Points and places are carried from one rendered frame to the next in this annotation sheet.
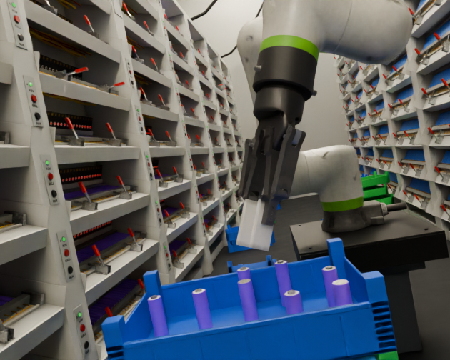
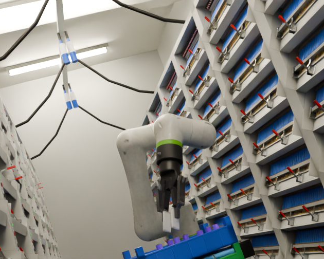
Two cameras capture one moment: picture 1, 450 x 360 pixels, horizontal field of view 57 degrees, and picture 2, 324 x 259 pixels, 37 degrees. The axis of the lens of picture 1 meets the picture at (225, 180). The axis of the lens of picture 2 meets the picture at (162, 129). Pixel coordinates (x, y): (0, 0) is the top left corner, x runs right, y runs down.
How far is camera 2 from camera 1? 1.05 m
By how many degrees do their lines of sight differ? 28
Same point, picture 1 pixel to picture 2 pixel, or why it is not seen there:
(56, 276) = not seen: outside the picture
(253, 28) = (127, 135)
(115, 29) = (1, 140)
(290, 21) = (170, 133)
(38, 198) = (13, 246)
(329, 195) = (180, 233)
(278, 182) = (179, 198)
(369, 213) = not seen: hidden behind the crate
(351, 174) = (192, 218)
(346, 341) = (221, 240)
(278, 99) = (171, 165)
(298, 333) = (205, 240)
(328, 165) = not seen: hidden behind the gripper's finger
